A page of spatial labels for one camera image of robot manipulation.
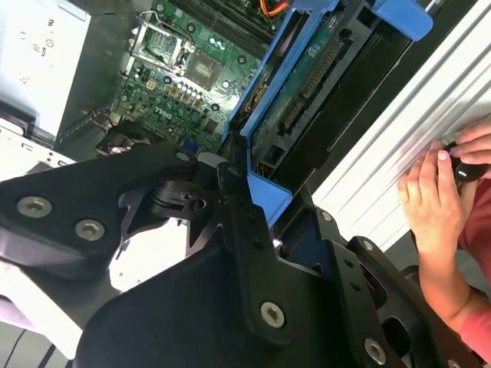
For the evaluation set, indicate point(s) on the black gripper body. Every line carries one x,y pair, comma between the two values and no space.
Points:
172,329

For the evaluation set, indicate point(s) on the black round tool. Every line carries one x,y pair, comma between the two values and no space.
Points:
466,172

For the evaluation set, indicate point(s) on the hard disk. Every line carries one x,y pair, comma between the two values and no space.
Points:
307,76

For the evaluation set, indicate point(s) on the person's right hand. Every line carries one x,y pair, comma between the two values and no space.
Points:
477,143

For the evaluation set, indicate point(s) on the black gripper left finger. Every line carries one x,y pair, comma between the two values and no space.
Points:
96,180

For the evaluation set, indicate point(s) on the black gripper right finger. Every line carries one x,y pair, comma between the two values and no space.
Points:
337,249

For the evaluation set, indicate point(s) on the person's left hand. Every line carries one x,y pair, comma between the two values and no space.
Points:
433,199

